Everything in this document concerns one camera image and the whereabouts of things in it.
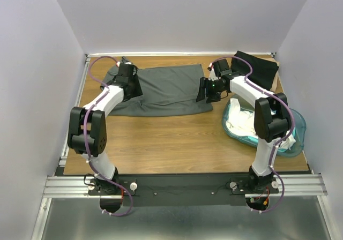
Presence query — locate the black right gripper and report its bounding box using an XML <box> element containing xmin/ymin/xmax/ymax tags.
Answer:
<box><xmin>195</xmin><ymin>77</ymin><xmax>225</xmax><ymax>104</ymax></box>

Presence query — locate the aluminium rail frame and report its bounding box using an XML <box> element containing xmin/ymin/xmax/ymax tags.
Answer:
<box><xmin>30</xmin><ymin>173</ymin><xmax>332</xmax><ymax>240</ymax></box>

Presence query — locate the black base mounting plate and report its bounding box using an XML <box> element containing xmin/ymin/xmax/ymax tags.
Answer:
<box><xmin>86</xmin><ymin>173</ymin><xmax>280</xmax><ymax>212</ymax></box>

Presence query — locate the white t-shirt in basket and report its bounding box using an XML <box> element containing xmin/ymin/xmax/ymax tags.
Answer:
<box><xmin>222</xmin><ymin>97</ymin><xmax>303</xmax><ymax>157</ymax></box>

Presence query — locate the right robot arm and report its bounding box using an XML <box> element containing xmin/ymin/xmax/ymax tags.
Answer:
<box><xmin>196</xmin><ymin>57</ymin><xmax>295</xmax><ymax>193</ymax></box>

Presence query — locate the teal plastic basket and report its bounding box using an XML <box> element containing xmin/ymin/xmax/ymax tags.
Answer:
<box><xmin>224</xmin><ymin>95</ymin><xmax>307</xmax><ymax>147</ymax></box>

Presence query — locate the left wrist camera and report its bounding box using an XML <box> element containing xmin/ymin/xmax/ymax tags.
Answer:
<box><xmin>116</xmin><ymin>61</ymin><xmax>132</xmax><ymax>67</ymax></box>

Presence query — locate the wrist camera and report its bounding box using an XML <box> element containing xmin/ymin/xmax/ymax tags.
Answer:
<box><xmin>208</xmin><ymin>63</ymin><xmax>218</xmax><ymax>81</ymax></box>
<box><xmin>116</xmin><ymin>61</ymin><xmax>132</xmax><ymax>67</ymax></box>

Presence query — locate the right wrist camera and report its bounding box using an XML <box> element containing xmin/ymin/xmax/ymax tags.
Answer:
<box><xmin>208</xmin><ymin>63</ymin><xmax>218</xmax><ymax>81</ymax></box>

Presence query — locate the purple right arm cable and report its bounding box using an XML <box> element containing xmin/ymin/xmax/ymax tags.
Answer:
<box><xmin>211</xmin><ymin>56</ymin><xmax>297</xmax><ymax>214</ymax></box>

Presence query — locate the folded black t-shirt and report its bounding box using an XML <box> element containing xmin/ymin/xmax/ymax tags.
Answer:
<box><xmin>231</xmin><ymin>51</ymin><xmax>279</xmax><ymax>91</ymax></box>

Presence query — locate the grey t-shirt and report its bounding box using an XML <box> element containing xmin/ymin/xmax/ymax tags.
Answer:
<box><xmin>109</xmin><ymin>64</ymin><xmax>213</xmax><ymax>117</ymax></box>

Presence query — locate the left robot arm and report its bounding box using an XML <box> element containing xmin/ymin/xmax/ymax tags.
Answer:
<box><xmin>67</xmin><ymin>62</ymin><xmax>143</xmax><ymax>194</ymax></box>

